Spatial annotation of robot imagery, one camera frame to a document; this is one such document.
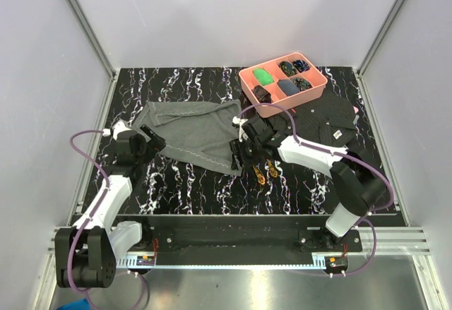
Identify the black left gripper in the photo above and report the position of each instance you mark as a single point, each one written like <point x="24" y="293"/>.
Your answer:
<point x="155" y="145"/>

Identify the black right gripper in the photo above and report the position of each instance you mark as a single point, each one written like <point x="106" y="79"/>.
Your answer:
<point x="237" y="149"/>

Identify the green rolled cloth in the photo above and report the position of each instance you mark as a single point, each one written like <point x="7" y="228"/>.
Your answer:
<point x="262" y="76"/>

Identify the grey cloth napkin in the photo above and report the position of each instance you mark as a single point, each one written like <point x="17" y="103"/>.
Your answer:
<point x="197" y="133"/>

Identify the gold fork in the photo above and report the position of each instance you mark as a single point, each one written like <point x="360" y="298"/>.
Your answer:
<point x="271" y="169"/>

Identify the pink divided organizer box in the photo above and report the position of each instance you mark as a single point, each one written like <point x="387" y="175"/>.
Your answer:
<point x="291" y="80"/>

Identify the teal paisley rolled tie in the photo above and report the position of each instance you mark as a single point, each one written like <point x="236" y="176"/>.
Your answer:
<point x="302" y="84"/>

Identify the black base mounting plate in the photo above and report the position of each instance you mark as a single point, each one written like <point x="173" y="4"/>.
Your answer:
<point x="229" y="257"/>

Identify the gold spoon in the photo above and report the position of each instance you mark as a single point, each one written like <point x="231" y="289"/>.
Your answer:
<point x="259" y="175"/>

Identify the dark striped button shirt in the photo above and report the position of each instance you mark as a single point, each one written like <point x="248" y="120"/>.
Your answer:
<point x="329" y="120"/>

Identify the brown patterned rolled tie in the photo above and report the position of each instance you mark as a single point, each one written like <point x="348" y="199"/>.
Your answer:
<point x="261" y="94"/>

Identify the olive floral rolled tie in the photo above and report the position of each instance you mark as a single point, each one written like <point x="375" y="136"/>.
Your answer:
<point x="287" y="68"/>

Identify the blue-grey rolled cloth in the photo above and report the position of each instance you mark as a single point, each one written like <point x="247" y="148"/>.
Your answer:
<point x="288" y="87"/>

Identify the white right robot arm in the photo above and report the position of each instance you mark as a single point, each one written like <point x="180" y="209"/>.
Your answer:
<point x="357" y="184"/>

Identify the navy striped rolled tie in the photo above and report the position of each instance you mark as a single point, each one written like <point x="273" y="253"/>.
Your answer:
<point x="301" y="65"/>

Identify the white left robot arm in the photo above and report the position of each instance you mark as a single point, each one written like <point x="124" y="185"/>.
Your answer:
<point x="86" y="253"/>

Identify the blue cloth scrap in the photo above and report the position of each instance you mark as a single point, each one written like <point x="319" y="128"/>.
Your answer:
<point x="81" y="304"/>

